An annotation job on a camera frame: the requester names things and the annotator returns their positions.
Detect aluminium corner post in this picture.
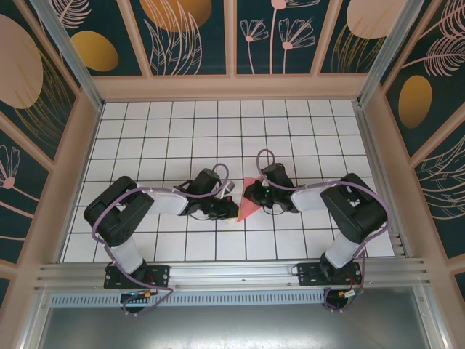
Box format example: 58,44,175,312
28,0,105,110
357,0,417,106

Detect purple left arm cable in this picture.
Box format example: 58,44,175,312
92,162,230,317

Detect wall panel pink flowers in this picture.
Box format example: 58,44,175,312
232,0,331,77

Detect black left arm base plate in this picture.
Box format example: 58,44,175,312
104,264,171,290

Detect aluminium side rail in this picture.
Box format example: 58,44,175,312
354,103,413,259

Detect wall panel orange circle leaves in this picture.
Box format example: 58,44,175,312
125,0,229,77

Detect grey metal sheet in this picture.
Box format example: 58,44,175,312
36,305,433,349

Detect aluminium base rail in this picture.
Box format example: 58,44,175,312
34,257,432,292

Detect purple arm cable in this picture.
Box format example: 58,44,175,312
92,162,230,317
256,147,392,313

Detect wall panel small orange oval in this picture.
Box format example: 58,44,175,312
43,0,146,78

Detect wall panel pale circle leaves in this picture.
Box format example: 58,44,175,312
318,0,399,76

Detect small circuit board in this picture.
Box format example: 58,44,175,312
336,289,366,302
121,289,153,305

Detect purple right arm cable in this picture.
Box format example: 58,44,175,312
256,147,392,313

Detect wall panel single flower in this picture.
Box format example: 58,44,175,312
0,116,52,255

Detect wall panel orange oval fern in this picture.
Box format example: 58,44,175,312
383,0,465,159

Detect wall panel pink leaf outlines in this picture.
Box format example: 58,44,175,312
412,134,465,261

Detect wall panel large pale oval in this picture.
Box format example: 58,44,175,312
0,0,81,164

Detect pink cloth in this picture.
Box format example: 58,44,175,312
235,176,268,222

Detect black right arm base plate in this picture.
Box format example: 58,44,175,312
296,262,364,288

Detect grey slotted cable duct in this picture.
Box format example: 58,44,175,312
49,292,328,308

